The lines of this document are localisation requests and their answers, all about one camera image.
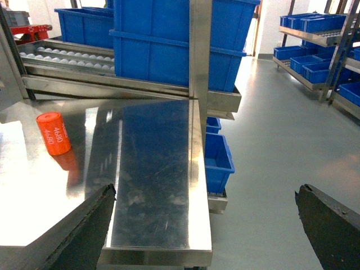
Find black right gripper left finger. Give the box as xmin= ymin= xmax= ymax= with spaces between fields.
xmin=1 ymin=184 xmax=116 ymax=269

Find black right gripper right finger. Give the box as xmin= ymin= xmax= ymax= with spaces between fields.
xmin=295 ymin=184 xmax=359 ymax=269

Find orange cylindrical capacitor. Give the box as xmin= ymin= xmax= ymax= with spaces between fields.
xmin=35 ymin=111 xmax=71 ymax=156

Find blue bin under table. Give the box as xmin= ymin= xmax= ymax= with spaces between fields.
xmin=205 ymin=133 xmax=235 ymax=194

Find small blue bin behind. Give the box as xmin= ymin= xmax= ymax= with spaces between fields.
xmin=206 ymin=117 xmax=222 ymax=134

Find stainless steel roller rack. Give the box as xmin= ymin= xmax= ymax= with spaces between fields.
xmin=1 ymin=1 xmax=241 ymax=119

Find steel shelf rack right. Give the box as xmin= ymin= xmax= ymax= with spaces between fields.
xmin=273 ymin=1 xmax=359 ymax=118

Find blue crate rear left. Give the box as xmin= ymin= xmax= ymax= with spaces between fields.
xmin=55 ymin=7 xmax=114 ymax=49

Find large blue plastic crate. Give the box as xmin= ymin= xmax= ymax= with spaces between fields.
xmin=109 ymin=1 xmax=260 ymax=92

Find red metal frame table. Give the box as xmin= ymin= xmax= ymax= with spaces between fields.
xmin=10 ymin=24 xmax=53 ymax=44

